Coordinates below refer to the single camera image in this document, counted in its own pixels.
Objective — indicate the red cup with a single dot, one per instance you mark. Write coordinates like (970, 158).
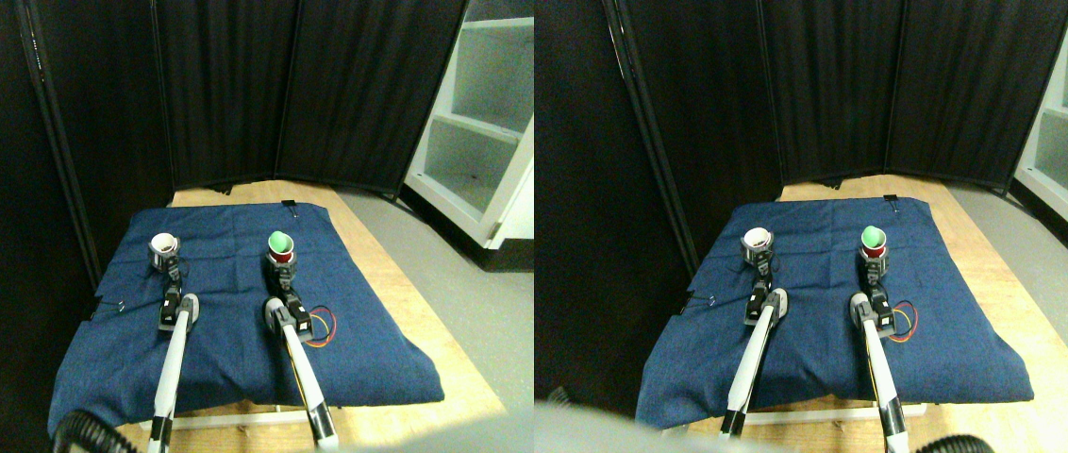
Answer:
(163, 247)
(757, 242)
(874, 255)
(280, 259)

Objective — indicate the green ball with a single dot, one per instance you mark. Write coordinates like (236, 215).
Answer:
(873, 236)
(280, 242)

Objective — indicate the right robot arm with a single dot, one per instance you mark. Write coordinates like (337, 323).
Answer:
(300, 373)
(878, 373)

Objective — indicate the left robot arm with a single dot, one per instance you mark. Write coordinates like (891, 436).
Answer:
(753, 363)
(174, 377)

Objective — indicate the dark blue cloth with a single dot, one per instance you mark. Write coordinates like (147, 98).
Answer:
(817, 321)
(232, 321)

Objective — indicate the black curtain stand pole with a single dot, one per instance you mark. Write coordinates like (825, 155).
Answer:
(58, 142)
(649, 142)

